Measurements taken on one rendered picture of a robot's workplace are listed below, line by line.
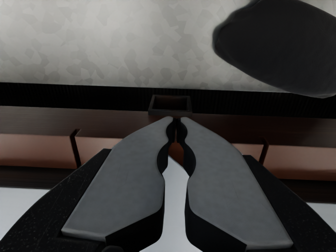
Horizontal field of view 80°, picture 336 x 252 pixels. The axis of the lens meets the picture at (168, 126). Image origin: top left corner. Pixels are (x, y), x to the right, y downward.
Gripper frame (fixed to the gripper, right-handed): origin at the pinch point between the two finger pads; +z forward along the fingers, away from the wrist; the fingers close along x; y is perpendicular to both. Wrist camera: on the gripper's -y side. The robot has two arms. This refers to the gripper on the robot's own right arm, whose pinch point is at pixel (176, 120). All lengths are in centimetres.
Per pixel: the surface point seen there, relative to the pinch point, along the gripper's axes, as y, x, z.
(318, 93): 3.8, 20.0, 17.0
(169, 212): 11.3, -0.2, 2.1
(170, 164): 5.3, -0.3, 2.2
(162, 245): 16.9, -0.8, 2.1
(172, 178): 6.9, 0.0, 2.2
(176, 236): 15.1, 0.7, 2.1
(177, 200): 9.5, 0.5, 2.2
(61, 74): 3.1, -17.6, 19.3
